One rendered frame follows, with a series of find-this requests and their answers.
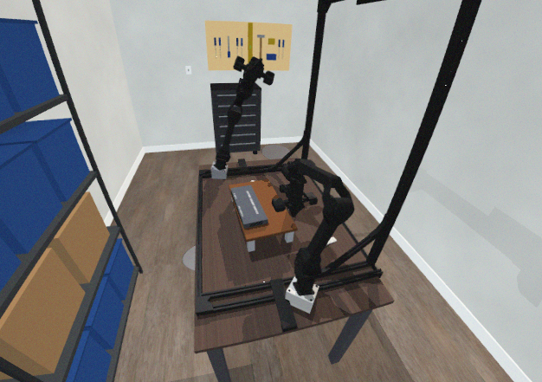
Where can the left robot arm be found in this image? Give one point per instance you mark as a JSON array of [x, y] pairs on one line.
[[340, 209]]

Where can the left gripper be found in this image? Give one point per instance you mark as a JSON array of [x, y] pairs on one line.
[[294, 202]]

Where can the brown wooden stand with white legs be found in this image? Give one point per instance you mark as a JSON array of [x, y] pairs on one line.
[[278, 222]]

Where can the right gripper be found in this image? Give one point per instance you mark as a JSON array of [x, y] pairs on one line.
[[250, 77]]

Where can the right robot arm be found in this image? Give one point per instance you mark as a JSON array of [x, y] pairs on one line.
[[243, 91]]

